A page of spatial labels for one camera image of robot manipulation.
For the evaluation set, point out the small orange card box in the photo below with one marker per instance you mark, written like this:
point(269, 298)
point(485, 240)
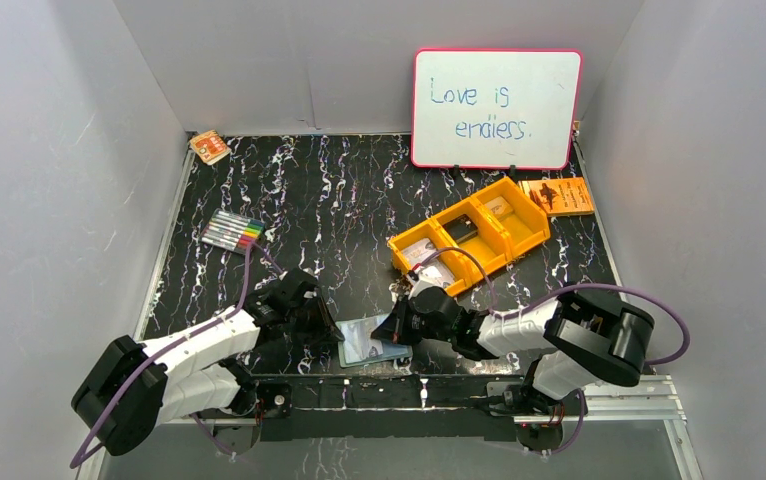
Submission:
point(209, 147)

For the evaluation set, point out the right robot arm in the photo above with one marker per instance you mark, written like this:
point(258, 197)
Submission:
point(585, 336)

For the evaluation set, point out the orange book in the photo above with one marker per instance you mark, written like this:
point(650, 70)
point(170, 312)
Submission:
point(560, 196)

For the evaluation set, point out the marker pen set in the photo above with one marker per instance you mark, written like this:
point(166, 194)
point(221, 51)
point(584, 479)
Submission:
point(231, 232)

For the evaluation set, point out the white cards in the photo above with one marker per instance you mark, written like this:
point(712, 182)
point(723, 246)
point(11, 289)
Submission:
point(419, 252)

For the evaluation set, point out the beige card in bin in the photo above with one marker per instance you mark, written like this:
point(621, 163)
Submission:
point(499, 207)

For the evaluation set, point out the small black box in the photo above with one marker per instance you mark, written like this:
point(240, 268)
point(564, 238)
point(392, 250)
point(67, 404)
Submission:
point(461, 229)

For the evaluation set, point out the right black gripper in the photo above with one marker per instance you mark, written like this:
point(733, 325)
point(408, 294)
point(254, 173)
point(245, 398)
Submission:
point(394, 328)

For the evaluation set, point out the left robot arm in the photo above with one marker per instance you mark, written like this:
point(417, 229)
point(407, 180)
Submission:
point(136, 386)

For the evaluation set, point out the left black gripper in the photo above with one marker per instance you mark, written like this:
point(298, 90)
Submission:
point(316, 315)

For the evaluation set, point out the green card holder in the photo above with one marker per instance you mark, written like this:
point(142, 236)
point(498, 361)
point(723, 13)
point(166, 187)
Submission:
point(358, 348)

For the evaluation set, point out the pink framed whiteboard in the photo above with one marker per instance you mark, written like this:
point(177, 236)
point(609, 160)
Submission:
point(490, 108)

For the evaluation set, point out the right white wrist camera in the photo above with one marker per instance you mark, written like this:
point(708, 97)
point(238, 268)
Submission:
point(423, 275)

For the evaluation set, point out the orange divided bin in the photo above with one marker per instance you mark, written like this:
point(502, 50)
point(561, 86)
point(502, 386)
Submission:
point(478, 235)

